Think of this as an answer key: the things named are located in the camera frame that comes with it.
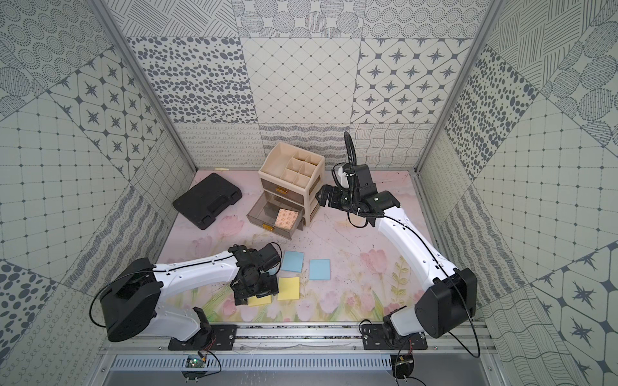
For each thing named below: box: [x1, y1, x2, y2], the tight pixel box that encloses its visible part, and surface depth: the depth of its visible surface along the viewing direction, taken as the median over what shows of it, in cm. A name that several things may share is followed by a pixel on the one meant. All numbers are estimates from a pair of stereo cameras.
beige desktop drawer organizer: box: [257, 142, 326, 226], surface depth 88 cm
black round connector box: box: [390, 353, 415, 380], surface depth 74 cm
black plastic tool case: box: [172, 172, 244, 230], surface depth 106 cm
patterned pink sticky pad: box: [274, 208, 299, 230], surface depth 93 cm
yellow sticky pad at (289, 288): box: [277, 276, 301, 300], surface depth 86 cm
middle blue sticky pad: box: [280, 250, 305, 273], surface depth 92 cm
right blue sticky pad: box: [309, 258, 331, 281], surface depth 90 cm
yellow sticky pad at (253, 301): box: [247, 295, 273, 308], surface depth 82 cm
